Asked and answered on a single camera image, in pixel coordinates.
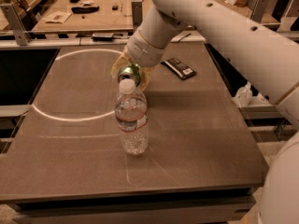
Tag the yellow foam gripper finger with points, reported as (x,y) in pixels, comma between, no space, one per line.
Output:
(145,75)
(122,61)

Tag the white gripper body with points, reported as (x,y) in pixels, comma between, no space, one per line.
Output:
(144,54)

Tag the green soda can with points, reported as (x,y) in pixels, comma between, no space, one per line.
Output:
(132,71)

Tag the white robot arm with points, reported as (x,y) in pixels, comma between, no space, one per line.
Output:
(268,60)

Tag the black power adapter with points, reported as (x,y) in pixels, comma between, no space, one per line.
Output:
(102,37)

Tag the black snack bar wrapper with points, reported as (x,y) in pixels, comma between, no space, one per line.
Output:
(181,69)

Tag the clear plastic water bottle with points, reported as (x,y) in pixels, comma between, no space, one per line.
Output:
(131,113)

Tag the small black block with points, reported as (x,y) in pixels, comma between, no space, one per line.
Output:
(115,7)

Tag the black tool on table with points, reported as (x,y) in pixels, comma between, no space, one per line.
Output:
(84,10)

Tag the white card on table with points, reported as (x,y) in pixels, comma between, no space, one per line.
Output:
(57,17)

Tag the small clear sanitizer bottle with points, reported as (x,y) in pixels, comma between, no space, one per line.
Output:
(243,96)

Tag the middle metal bracket post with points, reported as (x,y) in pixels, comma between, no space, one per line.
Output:
(137,14)

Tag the metal bracket post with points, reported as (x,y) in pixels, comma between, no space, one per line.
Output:
(137,14)
(258,10)
(21,36)

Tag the left metal bracket post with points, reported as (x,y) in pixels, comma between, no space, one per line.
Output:
(21,36)

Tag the right metal bracket post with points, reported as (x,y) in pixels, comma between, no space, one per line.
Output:
(258,10)

